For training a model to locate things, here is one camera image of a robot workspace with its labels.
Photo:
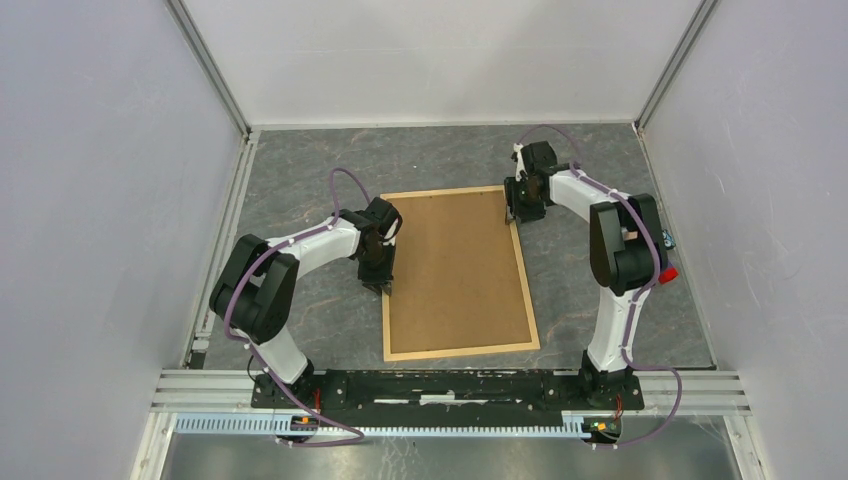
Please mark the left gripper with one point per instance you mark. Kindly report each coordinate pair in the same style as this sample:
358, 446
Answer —
381, 280

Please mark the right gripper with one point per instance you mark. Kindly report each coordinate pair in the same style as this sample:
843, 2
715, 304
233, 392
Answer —
513, 209

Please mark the brown backing board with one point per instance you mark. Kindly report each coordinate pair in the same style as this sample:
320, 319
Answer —
457, 272

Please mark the wooden picture frame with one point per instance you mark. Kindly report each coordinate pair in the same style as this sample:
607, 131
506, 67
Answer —
457, 351

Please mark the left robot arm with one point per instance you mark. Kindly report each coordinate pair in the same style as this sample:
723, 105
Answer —
254, 293

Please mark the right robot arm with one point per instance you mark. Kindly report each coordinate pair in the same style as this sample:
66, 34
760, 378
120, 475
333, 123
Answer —
626, 254

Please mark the black blue toy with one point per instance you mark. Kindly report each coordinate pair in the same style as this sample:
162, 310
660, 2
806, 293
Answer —
669, 243

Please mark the red purple block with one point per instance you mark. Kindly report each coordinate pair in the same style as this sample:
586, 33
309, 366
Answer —
667, 275

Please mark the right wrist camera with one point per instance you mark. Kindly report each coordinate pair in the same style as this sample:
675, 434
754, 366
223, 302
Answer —
520, 169

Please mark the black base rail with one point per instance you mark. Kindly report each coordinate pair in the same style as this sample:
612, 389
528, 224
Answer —
351, 399

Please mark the white slotted cable duct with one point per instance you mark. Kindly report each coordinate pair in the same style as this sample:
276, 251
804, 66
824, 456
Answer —
300, 426

